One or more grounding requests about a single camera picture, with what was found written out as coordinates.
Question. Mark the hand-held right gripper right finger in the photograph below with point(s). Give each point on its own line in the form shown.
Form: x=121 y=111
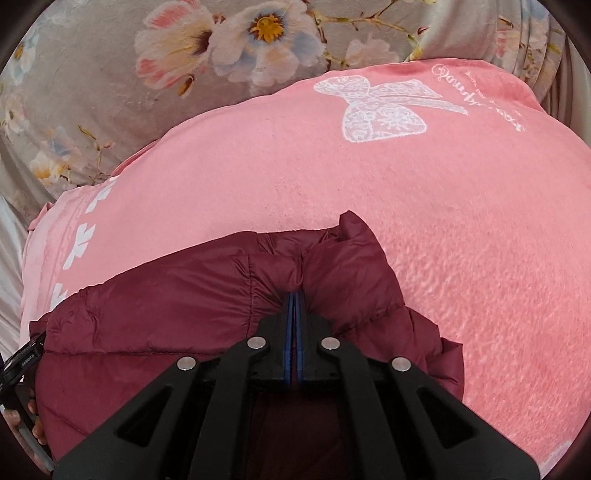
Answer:
x=383 y=415

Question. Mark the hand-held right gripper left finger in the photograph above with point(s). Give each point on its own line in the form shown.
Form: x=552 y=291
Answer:
x=217 y=415

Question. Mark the maroon puffer jacket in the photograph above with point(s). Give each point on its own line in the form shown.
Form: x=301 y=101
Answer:
x=161 y=304

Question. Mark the person's left hand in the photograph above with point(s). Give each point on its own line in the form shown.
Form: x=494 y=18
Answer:
x=38 y=429

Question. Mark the grey satin cloth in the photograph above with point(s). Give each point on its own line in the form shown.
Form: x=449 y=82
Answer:
x=10 y=258

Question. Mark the pink bow-print blanket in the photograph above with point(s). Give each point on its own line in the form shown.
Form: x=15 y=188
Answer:
x=369 y=184

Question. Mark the grey floral blanket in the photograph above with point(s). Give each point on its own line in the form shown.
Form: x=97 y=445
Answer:
x=115 y=83

